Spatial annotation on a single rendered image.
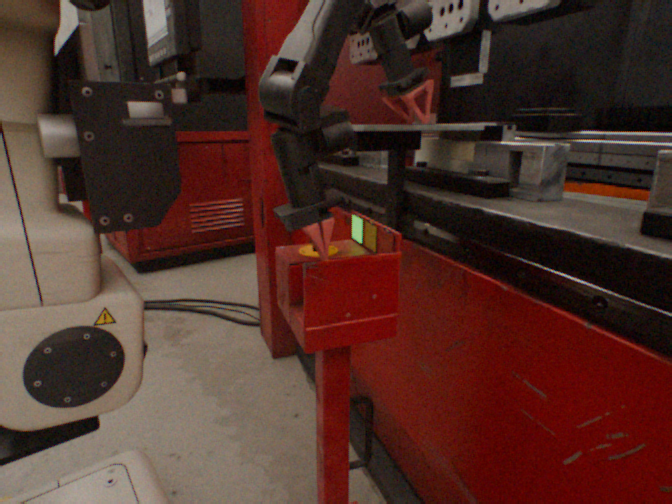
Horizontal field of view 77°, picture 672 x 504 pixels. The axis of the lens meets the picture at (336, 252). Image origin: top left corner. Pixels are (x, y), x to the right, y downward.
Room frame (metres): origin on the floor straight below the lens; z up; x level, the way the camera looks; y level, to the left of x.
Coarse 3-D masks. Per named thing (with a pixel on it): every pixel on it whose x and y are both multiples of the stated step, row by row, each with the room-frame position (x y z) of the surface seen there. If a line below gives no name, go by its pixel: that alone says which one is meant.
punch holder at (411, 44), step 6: (426, 0) 1.08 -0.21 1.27; (420, 36) 1.08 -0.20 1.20; (408, 42) 1.08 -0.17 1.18; (414, 42) 1.08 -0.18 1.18; (420, 42) 1.09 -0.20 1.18; (426, 42) 1.09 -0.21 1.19; (432, 42) 1.10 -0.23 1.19; (408, 48) 1.10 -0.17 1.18; (414, 48) 1.10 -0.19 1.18; (420, 48) 1.10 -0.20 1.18; (426, 48) 1.10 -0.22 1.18; (432, 48) 1.10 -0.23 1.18; (438, 48) 1.11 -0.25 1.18; (414, 54) 1.20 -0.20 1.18
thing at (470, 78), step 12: (468, 36) 0.94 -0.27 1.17; (480, 36) 0.90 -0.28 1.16; (456, 48) 0.97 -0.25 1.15; (468, 48) 0.93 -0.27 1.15; (480, 48) 0.90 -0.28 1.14; (456, 60) 0.97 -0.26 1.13; (468, 60) 0.93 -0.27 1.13; (480, 60) 0.90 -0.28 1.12; (456, 72) 0.96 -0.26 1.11; (468, 72) 0.93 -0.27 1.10; (480, 72) 0.90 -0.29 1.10; (456, 84) 0.98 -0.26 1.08; (468, 84) 0.94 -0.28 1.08
